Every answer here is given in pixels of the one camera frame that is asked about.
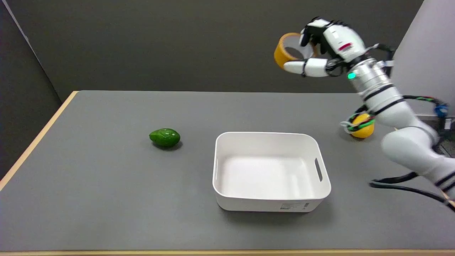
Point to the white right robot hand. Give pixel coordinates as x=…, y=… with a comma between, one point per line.
x=337, y=41

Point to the yellow tape roll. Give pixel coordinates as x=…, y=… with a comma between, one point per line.
x=284, y=53

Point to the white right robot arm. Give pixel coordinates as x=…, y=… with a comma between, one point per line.
x=394, y=110

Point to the white plastic box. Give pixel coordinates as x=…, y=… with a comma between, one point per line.
x=270, y=172

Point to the yellow lemon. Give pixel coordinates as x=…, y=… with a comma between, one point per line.
x=362, y=128

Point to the green avocado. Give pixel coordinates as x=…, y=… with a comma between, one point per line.
x=165, y=137

